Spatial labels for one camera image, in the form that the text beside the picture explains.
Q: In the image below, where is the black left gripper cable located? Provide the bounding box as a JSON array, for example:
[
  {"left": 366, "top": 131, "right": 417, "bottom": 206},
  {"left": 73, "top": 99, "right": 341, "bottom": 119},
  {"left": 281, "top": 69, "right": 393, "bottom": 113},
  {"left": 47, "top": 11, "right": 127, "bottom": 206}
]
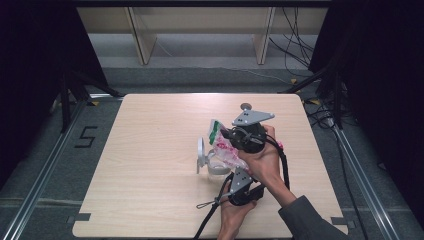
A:
[{"left": 193, "top": 172, "right": 235, "bottom": 240}]

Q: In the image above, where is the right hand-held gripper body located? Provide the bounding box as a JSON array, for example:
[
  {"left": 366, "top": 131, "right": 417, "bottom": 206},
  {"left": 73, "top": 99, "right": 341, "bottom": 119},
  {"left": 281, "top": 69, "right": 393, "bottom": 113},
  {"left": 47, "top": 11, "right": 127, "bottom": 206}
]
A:
[{"left": 228, "top": 109, "right": 276, "bottom": 154}]

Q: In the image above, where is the black cable bundle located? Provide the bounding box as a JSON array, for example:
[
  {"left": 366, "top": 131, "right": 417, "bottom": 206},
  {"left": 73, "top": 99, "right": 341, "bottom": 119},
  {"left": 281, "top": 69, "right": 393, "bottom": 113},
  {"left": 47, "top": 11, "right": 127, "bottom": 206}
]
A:
[{"left": 268, "top": 7, "right": 316, "bottom": 78}]

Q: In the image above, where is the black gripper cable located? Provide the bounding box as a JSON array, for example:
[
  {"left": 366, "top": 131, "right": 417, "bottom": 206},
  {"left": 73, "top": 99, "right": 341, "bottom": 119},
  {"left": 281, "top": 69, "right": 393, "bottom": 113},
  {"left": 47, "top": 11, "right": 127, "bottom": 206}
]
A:
[
  {"left": 193, "top": 172, "right": 235, "bottom": 240},
  {"left": 264, "top": 134, "right": 291, "bottom": 192}
]

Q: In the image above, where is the aluminium floor rail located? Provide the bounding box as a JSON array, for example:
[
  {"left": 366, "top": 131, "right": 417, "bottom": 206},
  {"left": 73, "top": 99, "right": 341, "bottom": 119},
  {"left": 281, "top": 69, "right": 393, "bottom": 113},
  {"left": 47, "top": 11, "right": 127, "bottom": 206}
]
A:
[
  {"left": 333, "top": 126, "right": 401, "bottom": 240},
  {"left": 0, "top": 99, "right": 88, "bottom": 240}
]

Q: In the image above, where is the thin black strap loop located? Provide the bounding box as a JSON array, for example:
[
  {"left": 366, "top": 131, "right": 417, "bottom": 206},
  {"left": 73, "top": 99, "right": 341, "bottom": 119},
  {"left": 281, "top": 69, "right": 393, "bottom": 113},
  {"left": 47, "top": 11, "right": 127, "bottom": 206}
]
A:
[{"left": 196, "top": 199, "right": 224, "bottom": 210}]

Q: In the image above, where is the black tripod stand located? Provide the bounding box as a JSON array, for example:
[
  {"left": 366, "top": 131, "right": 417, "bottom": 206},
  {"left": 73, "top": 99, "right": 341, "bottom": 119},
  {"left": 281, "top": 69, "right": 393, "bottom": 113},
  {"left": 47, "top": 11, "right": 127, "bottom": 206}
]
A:
[
  {"left": 279, "top": 63, "right": 344, "bottom": 129},
  {"left": 59, "top": 69, "right": 124, "bottom": 134}
]

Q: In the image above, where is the black tape strip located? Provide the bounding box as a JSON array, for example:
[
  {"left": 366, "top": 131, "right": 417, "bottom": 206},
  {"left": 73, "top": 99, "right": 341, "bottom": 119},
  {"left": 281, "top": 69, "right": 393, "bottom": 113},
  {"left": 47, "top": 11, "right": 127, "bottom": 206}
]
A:
[
  {"left": 330, "top": 216, "right": 356, "bottom": 229},
  {"left": 66, "top": 212, "right": 92, "bottom": 224}
]

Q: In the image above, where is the pink and white plastic bag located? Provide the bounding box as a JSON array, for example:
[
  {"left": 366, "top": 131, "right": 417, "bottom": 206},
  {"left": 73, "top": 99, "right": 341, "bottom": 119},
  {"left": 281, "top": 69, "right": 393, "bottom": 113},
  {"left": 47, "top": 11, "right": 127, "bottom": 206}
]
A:
[{"left": 207, "top": 119, "right": 284, "bottom": 173}]

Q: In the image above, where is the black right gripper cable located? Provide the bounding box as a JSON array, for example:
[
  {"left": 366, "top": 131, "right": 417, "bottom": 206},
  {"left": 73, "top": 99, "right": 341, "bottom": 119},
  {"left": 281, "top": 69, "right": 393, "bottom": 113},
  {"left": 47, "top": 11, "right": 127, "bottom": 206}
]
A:
[{"left": 264, "top": 134, "right": 291, "bottom": 192}]

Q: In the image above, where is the thin white floor cable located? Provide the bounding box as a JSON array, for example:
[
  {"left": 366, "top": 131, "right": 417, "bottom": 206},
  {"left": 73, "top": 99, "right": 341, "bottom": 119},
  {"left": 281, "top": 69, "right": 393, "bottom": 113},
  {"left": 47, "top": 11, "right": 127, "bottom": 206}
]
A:
[{"left": 156, "top": 39, "right": 291, "bottom": 84}]

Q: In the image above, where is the clear jug with white lid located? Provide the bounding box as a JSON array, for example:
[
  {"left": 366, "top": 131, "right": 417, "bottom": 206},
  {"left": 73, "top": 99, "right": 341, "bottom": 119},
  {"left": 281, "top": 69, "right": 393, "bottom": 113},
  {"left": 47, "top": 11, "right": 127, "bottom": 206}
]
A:
[{"left": 196, "top": 135, "right": 236, "bottom": 184}]

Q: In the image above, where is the person's left hand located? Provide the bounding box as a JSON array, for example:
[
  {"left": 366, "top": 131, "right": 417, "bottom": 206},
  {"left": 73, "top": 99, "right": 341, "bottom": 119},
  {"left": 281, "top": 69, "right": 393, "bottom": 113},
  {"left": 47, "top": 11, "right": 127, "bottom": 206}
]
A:
[{"left": 217, "top": 182, "right": 258, "bottom": 230}]

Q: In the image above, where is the black curtain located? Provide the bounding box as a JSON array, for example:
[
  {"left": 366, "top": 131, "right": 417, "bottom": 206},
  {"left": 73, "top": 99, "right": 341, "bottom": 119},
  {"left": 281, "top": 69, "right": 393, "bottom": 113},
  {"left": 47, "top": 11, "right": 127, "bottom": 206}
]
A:
[
  {"left": 0, "top": 0, "right": 109, "bottom": 188},
  {"left": 308, "top": 0, "right": 424, "bottom": 228}
]

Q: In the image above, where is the black floor cable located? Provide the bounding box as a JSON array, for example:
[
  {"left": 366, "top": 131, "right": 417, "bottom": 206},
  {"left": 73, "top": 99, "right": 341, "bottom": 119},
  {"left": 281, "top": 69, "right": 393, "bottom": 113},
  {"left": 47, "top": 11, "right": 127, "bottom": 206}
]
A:
[{"left": 306, "top": 99, "right": 371, "bottom": 240}]

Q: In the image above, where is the person's right hand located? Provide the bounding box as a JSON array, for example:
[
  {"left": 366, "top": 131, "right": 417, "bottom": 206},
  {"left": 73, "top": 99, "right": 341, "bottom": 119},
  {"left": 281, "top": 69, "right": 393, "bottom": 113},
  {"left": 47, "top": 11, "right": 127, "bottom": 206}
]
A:
[{"left": 238, "top": 124, "right": 288, "bottom": 188}]

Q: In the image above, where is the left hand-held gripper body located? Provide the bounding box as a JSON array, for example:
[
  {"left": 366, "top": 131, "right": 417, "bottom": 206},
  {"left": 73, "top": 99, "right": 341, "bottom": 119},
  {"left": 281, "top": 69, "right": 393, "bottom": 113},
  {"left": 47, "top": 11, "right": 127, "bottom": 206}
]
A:
[{"left": 227, "top": 166, "right": 266, "bottom": 207}]

